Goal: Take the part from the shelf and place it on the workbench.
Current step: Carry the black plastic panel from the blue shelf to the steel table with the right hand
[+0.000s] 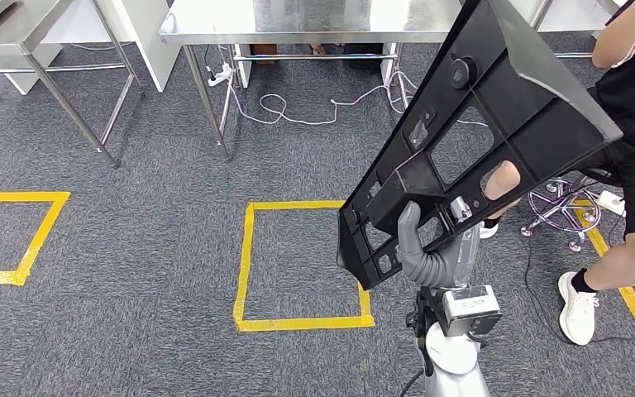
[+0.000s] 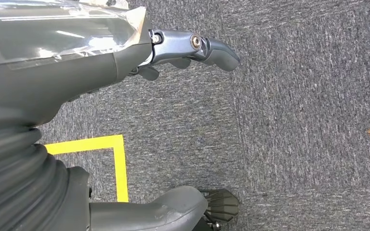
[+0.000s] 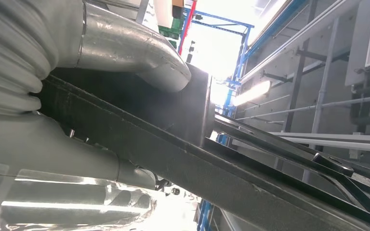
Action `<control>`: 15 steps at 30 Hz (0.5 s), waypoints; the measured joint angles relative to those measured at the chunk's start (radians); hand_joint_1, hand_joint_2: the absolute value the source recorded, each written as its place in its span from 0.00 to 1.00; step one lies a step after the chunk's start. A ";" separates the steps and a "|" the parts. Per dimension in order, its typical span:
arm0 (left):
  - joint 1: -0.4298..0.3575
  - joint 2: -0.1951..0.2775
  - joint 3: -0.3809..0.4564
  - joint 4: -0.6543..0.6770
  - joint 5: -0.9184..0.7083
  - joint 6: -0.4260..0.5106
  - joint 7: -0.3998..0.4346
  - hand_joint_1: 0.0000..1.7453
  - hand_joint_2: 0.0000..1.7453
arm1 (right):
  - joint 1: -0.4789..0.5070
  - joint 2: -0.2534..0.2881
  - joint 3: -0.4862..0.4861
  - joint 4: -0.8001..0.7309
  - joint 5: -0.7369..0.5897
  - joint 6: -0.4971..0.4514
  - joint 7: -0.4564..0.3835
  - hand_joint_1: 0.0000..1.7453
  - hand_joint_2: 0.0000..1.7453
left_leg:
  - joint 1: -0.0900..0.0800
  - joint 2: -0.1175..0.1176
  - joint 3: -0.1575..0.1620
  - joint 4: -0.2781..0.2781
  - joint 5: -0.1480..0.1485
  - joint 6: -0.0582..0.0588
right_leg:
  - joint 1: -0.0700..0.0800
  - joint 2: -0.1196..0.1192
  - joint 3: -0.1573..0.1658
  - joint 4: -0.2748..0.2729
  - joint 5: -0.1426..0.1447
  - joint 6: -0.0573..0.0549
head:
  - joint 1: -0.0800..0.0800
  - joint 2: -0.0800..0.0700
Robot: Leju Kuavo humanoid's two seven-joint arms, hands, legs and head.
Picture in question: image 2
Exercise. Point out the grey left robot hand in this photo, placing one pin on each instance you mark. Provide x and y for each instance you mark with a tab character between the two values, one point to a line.
60	63

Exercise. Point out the dark ribbed robot foot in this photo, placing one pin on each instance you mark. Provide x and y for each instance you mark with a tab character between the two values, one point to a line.
221	205

